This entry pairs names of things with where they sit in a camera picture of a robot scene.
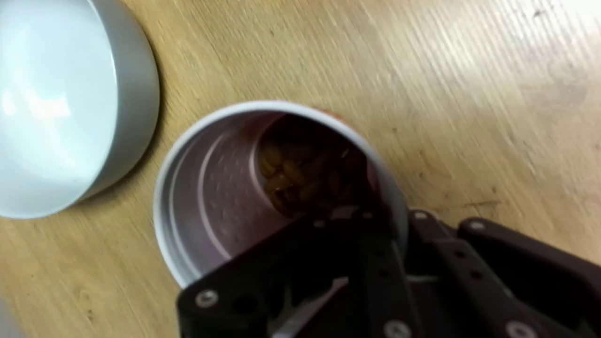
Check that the grey bowl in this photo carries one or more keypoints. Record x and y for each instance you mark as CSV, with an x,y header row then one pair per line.
x,y
79,101

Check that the orange cup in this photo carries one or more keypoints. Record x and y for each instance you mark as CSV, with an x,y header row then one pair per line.
x,y
208,199

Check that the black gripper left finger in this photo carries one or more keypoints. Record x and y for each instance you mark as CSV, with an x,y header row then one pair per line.
x,y
259,287

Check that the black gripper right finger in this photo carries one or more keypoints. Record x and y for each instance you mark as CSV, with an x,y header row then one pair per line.
x,y
503,283

